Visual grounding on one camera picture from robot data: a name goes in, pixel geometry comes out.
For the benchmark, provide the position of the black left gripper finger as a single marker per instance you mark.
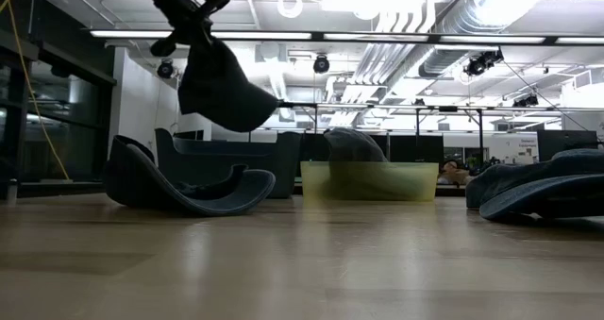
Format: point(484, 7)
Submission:
point(200, 32)
point(162, 47)

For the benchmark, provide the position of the dark navy denim cap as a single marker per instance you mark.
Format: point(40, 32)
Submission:
point(156, 188)

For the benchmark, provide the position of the light grey denim cap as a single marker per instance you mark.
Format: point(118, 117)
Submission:
point(351, 145)

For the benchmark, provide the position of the slate blue denim cap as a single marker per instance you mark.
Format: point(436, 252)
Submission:
point(542, 169)

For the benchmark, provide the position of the teal plastic bin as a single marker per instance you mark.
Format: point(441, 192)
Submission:
point(283, 169)

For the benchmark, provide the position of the black monitor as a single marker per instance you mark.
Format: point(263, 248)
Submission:
point(312, 147)
point(406, 148)
point(566, 143)

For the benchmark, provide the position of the long white light bar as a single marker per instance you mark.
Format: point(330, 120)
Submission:
point(377, 38)

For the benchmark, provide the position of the yellow translucent plastic bin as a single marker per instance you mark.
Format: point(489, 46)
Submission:
point(313, 183)

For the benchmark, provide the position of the person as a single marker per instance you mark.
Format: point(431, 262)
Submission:
point(452, 171)

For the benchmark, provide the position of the small green desk plant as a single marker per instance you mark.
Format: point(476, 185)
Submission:
point(472, 162)

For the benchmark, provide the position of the white poster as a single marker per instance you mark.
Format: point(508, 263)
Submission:
point(527, 146)

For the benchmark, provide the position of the round black ceiling camera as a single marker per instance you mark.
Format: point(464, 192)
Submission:
point(165, 69)
point(321, 64)

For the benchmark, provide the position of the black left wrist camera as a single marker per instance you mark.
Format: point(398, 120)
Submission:
point(216, 0)

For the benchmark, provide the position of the black overhead rail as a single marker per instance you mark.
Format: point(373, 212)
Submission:
point(377, 106)

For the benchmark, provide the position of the silver post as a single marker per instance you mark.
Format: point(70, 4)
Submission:
point(11, 191)

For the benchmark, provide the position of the silver ventilation duct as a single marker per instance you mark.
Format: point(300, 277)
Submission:
point(472, 18)

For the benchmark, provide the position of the black truss camera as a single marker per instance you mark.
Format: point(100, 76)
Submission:
point(526, 101)
point(482, 62)

